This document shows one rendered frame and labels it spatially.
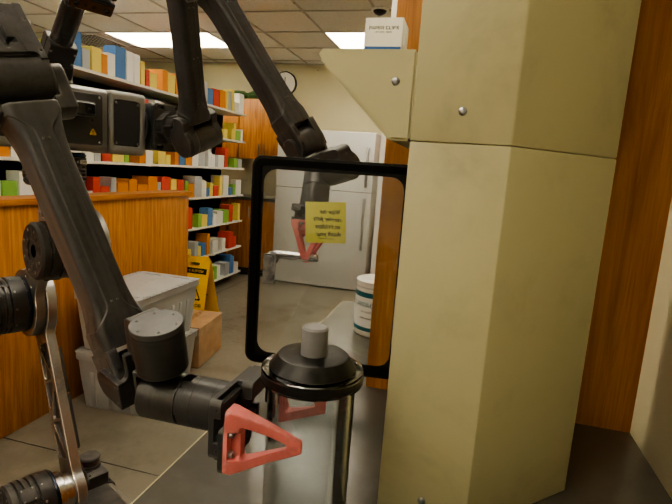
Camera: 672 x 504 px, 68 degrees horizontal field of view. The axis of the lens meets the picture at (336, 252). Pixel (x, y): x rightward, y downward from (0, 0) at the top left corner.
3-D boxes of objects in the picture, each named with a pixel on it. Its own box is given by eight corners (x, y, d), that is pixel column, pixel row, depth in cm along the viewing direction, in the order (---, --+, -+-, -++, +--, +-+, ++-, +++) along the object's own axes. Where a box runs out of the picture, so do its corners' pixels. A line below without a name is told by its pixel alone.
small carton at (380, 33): (404, 74, 69) (408, 28, 68) (399, 66, 64) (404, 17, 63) (369, 73, 70) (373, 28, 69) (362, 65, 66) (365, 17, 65)
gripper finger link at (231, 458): (318, 394, 53) (237, 379, 55) (296, 426, 46) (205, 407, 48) (314, 453, 54) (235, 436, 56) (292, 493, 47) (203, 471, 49)
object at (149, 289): (200, 328, 313) (201, 277, 307) (139, 362, 255) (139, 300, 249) (142, 319, 323) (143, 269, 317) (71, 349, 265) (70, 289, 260)
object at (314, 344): (362, 376, 56) (366, 320, 55) (343, 413, 47) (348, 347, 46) (285, 363, 58) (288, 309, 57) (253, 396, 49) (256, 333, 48)
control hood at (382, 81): (430, 154, 87) (436, 95, 86) (409, 140, 56) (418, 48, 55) (366, 150, 90) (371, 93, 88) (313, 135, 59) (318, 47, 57)
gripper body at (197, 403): (265, 366, 60) (209, 357, 61) (225, 403, 50) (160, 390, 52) (262, 417, 61) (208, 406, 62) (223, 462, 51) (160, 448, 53)
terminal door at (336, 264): (399, 381, 93) (420, 165, 87) (244, 360, 98) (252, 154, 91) (400, 379, 94) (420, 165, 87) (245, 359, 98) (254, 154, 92)
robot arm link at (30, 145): (49, 75, 66) (-47, 79, 59) (60, 53, 62) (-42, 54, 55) (171, 372, 68) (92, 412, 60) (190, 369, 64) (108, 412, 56)
